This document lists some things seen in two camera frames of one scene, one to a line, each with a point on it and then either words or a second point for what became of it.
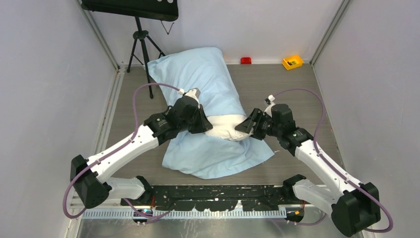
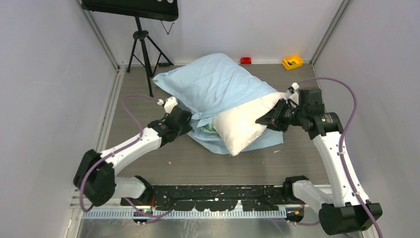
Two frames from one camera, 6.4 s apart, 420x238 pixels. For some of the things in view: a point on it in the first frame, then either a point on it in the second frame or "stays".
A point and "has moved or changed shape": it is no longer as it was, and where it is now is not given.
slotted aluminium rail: (187, 214) stays
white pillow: (224, 127) has moved or changed shape
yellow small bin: (292, 62) stays
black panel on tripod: (162, 10) stays
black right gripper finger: (246, 125) → (272, 118)
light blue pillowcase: (205, 73) has moved or changed shape
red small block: (245, 60) stays
